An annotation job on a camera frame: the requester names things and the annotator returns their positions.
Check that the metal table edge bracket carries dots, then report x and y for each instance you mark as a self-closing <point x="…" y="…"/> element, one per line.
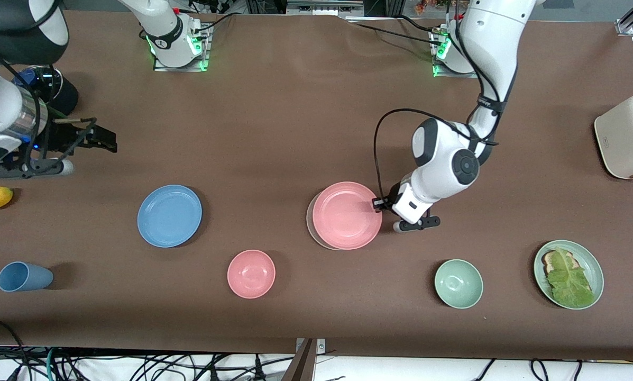
<point x="321" y="346"/>

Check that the beige toaster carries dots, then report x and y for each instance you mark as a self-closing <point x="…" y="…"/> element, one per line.
<point x="623" y="137"/>

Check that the toasted bread slice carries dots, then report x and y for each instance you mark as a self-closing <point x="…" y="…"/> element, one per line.
<point x="548" y="262"/>

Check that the beige plate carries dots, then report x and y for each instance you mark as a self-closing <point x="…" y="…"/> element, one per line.
<point x="309" y="219"/>

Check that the blue cup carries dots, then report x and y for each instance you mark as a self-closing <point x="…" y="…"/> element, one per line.
<point x="23" y="277"/>

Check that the green plate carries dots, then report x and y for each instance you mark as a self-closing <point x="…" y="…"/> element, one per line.
<point x="588" y="262"/>

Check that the aluminium frame rail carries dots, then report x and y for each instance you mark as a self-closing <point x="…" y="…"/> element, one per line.
<point x="321" y="8"/>

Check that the pink bowl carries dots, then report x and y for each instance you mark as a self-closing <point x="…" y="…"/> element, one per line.
<point x="251" y="274"/>

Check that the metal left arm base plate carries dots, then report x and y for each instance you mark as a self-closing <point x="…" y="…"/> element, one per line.
<point x="446" y="74"/>

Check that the green bowl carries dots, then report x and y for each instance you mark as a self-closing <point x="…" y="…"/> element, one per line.
<point x="458" y="284"/>

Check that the pink plate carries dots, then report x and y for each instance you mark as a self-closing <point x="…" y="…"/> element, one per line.
<point x="345" y="214"/>

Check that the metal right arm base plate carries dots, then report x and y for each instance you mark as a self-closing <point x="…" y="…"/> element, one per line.
<point x="207" y="53"/>

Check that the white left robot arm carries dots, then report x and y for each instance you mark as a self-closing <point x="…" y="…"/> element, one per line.
<point x="496" y="42"/>

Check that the metal camera post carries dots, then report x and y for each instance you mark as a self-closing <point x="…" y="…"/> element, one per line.
<point x="301" y="365"/>

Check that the green lettuce leaf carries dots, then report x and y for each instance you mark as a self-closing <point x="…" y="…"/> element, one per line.
<point x="570" y="286"/>

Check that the blue plate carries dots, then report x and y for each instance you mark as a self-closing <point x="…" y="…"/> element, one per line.
<point x="169" y="216"/>

